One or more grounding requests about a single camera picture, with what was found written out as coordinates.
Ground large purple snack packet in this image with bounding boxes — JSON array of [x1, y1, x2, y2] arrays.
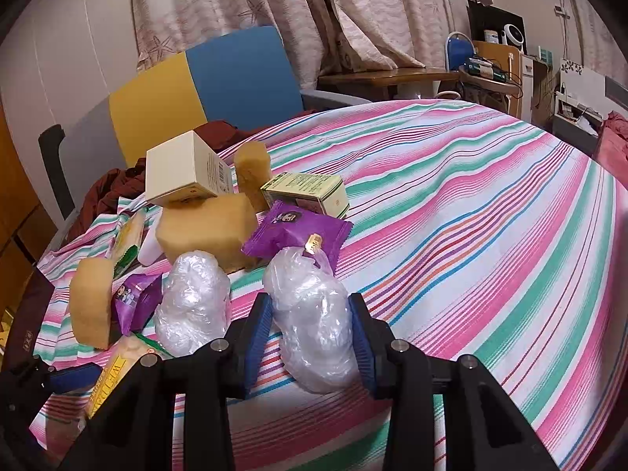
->
[[242, 200, 354, 276]]

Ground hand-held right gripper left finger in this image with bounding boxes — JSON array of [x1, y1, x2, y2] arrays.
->
[[59, 292, 274, 471]]

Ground grey yellow blue chair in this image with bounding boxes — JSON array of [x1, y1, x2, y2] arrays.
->
[[38, 26, 374, 226]]

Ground red cloth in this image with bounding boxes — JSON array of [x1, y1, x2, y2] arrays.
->
[[591, 112, 628, 177]]

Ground reddish brown cloth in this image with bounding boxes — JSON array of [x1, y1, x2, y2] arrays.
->
[[66, 120, 315, 241]]

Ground clear plastic bag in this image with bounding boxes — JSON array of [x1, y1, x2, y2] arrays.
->
[[153, 251, 231, 358], [262, 245, 361, 394]]

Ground yellow printed packet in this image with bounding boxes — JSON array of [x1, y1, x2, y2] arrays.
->
[[83, 336, 162, 420]]

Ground small tan sponge block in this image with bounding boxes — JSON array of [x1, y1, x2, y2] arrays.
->
[[234, 141, 272, 214]]

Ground yellow packet with green label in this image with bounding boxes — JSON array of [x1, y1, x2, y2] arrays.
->
[[105, 208, 148, 276]]

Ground small purple snack packet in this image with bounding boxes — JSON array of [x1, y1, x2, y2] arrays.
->
[[114, 273, 164, 337]]

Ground pale side curtain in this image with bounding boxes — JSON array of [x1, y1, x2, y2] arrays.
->
[[554, 0, 628, 84]]

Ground blue folding chair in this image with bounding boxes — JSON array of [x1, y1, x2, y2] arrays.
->
[[444, 31, 479, 72]]

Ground wooden cabinet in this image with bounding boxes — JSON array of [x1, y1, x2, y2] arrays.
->
[[0, 103, 60, 315]]

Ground large tan sponge block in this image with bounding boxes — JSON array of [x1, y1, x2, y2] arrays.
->
[[156, 192, 259, 273]]

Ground white flower-print box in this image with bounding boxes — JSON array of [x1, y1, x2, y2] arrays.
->
[[559, 56, 606, 94]]

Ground pink patterned curtain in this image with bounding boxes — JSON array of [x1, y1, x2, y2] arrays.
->
[[128, 0, 452, 89]]

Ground low wooden table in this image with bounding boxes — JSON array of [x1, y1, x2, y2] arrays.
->
[[318, 68, 462, 101]]

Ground white round fan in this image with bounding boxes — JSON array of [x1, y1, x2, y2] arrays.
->
[[501, 24, 526, 49]]

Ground dark brown bag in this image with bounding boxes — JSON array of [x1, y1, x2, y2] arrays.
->
[[0, 275, 55, 359]]

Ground tan sponge slab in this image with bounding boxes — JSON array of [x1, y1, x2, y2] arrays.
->
[[69, 256, 116, 350]]

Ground striped pink green tablecloth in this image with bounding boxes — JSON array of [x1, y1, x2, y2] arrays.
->
[[29, 98, 628, 471]]

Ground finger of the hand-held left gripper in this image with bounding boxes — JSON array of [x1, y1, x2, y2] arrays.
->
[[10, 357, 104, 396]]

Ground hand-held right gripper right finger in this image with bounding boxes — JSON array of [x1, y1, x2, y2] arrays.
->
[[348, 292, 560, 471]]

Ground cream cardboard box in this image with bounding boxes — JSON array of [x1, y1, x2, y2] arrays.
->
[[144, 130, 236, 207]]

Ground green and cream box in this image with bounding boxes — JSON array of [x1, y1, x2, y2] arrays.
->
[[260, 172, 350, 220]]

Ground black panel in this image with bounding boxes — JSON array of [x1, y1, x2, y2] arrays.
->
[[467, 0, 528, 55]]

